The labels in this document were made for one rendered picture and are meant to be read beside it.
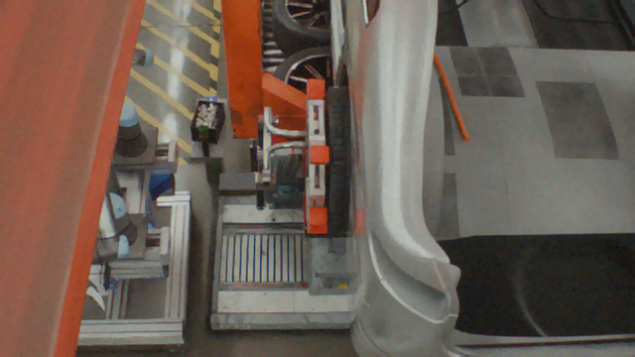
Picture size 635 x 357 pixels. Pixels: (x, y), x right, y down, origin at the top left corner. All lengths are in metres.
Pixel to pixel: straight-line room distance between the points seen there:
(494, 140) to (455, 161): 0.20
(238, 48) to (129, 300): 1.33
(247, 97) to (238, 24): 0.45
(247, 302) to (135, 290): 0.56
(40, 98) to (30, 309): 0.09
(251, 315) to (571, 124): 1.78
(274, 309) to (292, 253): 0.36
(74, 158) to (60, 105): 0.03
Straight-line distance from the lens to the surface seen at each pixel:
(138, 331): 3.36
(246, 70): 3.22
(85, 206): 0.24
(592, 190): 3.08
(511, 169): 2.97
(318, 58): 4.05
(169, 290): 3.43
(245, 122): 3.46
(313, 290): 3.47
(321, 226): 2.80
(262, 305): 3.51
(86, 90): 0.27
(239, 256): 3.68
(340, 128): 2.74
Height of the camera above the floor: 3.18
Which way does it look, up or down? 52 degrees down
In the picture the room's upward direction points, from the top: 3 degrees clockwise
